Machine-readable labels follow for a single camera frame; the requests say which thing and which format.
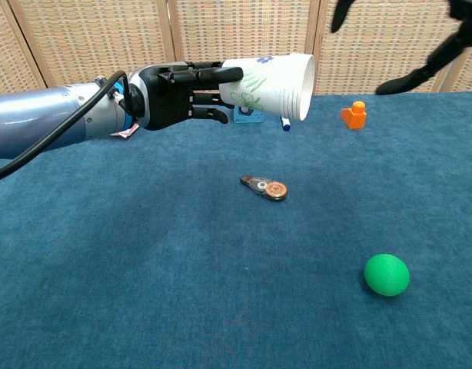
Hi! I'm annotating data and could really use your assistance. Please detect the floral paper cups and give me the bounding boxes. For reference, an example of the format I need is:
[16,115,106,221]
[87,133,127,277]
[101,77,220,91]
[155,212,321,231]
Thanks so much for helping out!
[219,52,317,122]

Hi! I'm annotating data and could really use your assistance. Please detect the blue speaker box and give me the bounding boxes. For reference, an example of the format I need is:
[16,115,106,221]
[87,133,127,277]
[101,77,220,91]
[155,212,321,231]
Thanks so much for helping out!
[232,106,266,125]

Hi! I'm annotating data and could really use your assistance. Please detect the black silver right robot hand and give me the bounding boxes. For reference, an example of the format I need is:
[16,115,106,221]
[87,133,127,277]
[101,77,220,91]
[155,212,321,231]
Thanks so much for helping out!
[330,0,472,96]

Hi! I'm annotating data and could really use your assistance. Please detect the orange correction tape dispenser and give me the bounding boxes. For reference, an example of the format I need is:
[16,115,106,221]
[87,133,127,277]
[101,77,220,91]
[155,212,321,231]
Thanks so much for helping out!
[239,175,288,202]

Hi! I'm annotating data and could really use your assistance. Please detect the white pink tissue pack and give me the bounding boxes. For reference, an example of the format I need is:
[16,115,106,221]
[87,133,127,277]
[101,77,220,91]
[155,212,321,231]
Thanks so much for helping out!
[108,122,140,140]

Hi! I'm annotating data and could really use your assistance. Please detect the green ball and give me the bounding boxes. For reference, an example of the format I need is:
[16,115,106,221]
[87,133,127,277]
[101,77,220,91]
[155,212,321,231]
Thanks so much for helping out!
[364,253,411,298]

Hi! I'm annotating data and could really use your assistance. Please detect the orange toy block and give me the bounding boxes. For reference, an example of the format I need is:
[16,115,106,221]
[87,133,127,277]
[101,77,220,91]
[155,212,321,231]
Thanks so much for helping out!
[340,100,367,131]

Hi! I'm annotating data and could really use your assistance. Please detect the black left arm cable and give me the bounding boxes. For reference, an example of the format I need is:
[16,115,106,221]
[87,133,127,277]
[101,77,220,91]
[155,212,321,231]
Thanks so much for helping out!
[0,70,130,185]

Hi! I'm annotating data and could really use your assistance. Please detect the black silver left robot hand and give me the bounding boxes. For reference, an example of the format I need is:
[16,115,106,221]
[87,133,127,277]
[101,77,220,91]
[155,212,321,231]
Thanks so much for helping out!
[126,60,244,131]

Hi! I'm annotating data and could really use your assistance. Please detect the blue velvet table cover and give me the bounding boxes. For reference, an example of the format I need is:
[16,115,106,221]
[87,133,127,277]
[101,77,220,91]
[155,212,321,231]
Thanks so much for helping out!
[0,91,472,369]

